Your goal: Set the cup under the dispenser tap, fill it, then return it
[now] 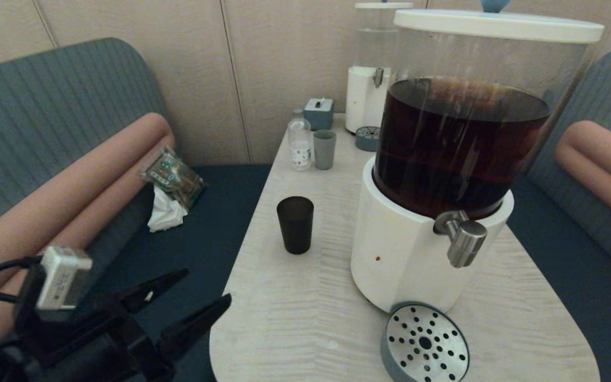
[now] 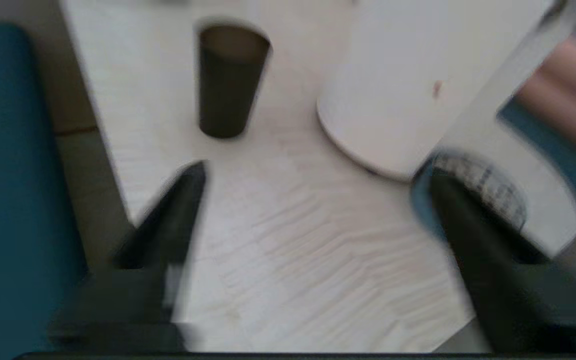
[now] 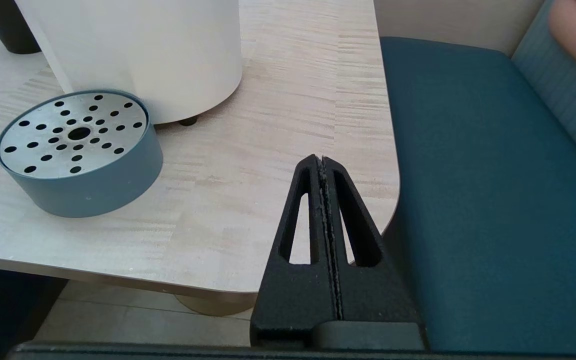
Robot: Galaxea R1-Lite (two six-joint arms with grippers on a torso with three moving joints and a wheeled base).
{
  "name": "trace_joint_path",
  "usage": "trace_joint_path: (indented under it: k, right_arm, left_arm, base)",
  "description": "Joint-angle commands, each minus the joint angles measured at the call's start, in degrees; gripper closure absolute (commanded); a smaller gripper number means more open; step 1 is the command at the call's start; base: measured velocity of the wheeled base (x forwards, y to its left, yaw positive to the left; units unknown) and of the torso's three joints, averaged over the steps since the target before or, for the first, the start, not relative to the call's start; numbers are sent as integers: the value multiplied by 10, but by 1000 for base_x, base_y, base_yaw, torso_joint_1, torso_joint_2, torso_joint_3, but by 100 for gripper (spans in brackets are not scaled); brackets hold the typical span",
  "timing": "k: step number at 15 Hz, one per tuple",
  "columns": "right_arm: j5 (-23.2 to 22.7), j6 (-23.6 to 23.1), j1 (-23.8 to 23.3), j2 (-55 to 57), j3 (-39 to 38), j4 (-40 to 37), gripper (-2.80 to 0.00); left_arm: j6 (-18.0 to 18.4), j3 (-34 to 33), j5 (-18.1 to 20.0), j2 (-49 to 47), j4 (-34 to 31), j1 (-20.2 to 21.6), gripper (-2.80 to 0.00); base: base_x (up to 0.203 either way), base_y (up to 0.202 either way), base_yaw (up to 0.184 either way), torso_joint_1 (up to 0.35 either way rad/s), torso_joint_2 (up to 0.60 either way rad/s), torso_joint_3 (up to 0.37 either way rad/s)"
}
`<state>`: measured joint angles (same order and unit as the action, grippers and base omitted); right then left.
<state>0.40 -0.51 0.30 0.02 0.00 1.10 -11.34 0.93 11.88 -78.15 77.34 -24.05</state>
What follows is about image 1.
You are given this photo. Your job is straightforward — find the large dispenser with dark tea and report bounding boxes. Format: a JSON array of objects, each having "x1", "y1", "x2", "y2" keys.
[{"x1": 351, "y1": 22, "x2": 590, "y2": 314}]

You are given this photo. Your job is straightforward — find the green snack packet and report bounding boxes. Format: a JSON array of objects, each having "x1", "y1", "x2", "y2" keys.
[{"x1": 140, "y1": 146, "x2": 206, "y2": 210}]

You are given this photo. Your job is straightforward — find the dark brown plastic cup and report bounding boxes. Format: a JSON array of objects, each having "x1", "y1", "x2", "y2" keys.
[{"x1": 276, "y1": 196, "x2": 315, "y2": 255}]

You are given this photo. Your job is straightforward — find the large metal dispenser tap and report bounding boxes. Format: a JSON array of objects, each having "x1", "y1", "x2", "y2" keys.
[{"x1": 433, "y1": 211, "x2": 488, "y2": 269}]

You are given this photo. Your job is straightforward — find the crumpled white tissue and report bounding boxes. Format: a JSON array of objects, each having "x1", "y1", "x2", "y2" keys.
[{"x1": 148, "y1": 186, "x2": 189, "y2": 233}]

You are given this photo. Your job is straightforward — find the small blue perforated drip tray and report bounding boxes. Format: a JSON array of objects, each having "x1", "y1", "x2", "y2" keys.
[{"x1": 355, "y1": 126, "x2": 382, "y2": 152}]

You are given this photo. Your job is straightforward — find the small white clear dispenser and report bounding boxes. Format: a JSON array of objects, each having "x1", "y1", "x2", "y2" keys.
[{"x1": 345, "y1": 7, "x2": 412, "y2": 134}]

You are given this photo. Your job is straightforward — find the round metal drip tray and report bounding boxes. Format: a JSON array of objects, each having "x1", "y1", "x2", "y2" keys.
[{"x1": 380, "y1": 302, "x2": 470, "y2": 382}]

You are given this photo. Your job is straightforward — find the grey-blue cup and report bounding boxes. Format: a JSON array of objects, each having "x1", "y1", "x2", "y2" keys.
[{"x1": 313, "y1": 129, "x2": 337, "y2": 170}]

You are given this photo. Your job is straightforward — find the small white dispenser lid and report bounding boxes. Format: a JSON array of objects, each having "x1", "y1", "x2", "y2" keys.
[{"x1": 354, "y1": 0, "x2": 414, "y2": 10}]

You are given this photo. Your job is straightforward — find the clear plastic bottle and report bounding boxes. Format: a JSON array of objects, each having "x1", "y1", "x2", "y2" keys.
[{"x1": 288, "y1": 109, "x2": 313, "y2": 171}]

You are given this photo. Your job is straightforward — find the grey-blue square box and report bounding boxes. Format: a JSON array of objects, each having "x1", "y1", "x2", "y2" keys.
[{"x1": 304, "y1": 98, "x2": 335, "y2": 131}]

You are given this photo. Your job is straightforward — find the large white dispenser lid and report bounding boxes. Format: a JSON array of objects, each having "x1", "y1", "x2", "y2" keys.
[{"x1": 394, "y1": 0, "x2": 605, "y2": 44}]

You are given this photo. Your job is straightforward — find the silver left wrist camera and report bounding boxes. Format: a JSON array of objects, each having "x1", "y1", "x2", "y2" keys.
[{"x1": 36, "y1": 245, "x2": 94, "y2": 311}]

